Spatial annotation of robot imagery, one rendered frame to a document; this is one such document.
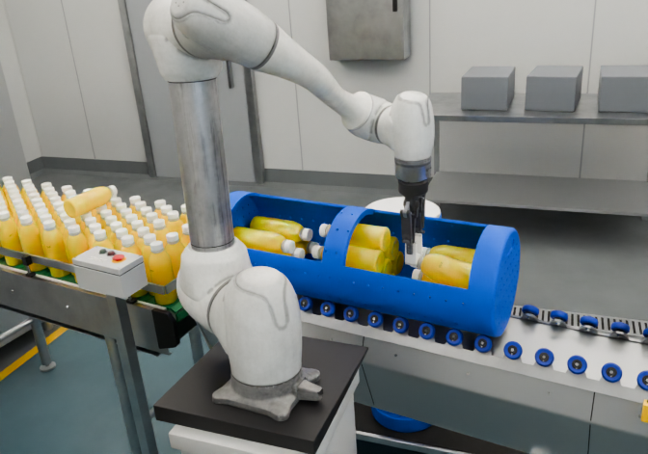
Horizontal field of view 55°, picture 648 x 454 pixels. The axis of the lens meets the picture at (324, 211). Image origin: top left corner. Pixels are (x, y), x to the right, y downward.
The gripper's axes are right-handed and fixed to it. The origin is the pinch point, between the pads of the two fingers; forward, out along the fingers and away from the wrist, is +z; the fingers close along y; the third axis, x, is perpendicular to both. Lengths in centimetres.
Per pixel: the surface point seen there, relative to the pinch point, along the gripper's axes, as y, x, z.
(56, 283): -14, 128, 29
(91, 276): -26, 93, 13
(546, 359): -7.1, -35.9, 20.1
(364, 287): -8.6, 10.9, 9.1
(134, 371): -23, 88, 49
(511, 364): -7.4, -27.9, 23.9
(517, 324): 11.4, -25.7, 24.5
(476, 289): -8.7, -18.9, 3.2
